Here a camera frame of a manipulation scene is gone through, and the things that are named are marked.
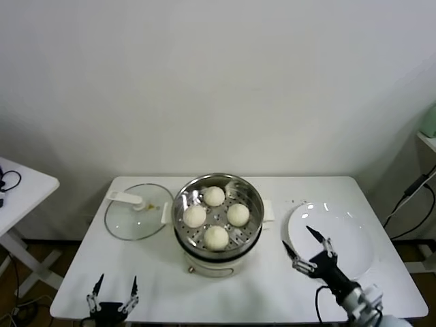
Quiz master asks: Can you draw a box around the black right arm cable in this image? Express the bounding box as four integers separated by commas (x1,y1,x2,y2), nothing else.
315,285,337,324

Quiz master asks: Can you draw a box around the white steamed baozi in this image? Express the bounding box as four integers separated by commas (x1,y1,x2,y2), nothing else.
226,203,251,227
203,186,226,208
203,225,230,252
183,206,208,228

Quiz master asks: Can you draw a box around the black looped cable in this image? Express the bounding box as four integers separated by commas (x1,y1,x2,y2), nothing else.
0,170,22,192

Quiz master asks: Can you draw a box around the white electric cooking pot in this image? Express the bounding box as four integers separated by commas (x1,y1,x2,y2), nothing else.
163,217,275,279

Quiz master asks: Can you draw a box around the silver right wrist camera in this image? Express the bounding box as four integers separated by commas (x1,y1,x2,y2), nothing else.
361,284,385,309

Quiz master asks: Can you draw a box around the white side table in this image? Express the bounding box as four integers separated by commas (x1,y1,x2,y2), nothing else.
0,156,65,299

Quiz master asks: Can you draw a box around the pale green container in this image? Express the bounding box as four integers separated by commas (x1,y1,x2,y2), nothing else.
421,104,436,138

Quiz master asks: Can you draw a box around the glass lid white handle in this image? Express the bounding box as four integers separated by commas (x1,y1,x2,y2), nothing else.
104,183,175,241

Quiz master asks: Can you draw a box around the white shelf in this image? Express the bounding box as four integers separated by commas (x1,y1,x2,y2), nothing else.
417,131,436,153

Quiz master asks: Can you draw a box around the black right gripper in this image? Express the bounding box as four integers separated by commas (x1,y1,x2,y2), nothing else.
282,225,352,294

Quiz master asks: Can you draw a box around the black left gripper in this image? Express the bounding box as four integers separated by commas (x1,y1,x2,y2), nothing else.
85,272,140,327

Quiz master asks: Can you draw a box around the white round plate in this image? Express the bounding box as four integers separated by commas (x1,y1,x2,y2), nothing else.
287,202,375,281

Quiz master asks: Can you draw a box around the black floor cable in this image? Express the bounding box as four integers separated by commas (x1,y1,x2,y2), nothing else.
6,251,21,297

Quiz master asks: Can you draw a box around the white floor cable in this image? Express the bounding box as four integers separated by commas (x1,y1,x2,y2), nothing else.
10,294,54,327

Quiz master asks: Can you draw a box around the stainless steel steamer basket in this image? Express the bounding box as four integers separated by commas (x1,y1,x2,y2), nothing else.
162,173,276,256

